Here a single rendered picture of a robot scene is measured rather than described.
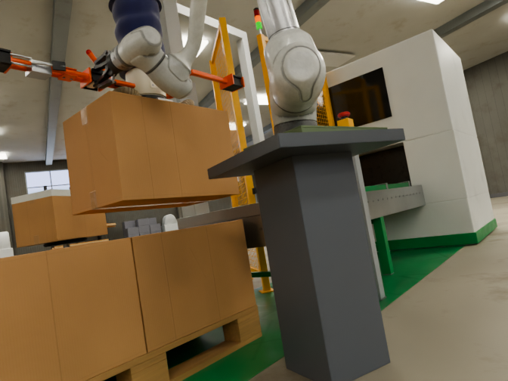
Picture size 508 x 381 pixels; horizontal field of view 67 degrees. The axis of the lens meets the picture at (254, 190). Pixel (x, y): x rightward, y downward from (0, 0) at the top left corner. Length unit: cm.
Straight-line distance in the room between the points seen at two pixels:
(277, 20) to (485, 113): 1236
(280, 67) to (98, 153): 78
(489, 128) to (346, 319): 1227
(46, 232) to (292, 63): 264
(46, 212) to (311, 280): 253
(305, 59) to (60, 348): 107
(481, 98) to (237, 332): 1233
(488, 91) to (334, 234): 1232
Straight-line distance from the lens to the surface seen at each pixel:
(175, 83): 149
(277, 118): 135
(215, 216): 201
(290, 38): 119
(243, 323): 179
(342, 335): 129
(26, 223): 351
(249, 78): 566
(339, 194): 129
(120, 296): 139
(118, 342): 140
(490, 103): 1337
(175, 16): 370
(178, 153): 160
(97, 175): 156
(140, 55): 145
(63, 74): 168
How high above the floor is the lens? 53
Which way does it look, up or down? 4 degrees up
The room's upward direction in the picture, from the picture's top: 9 degrees counter-clockwise
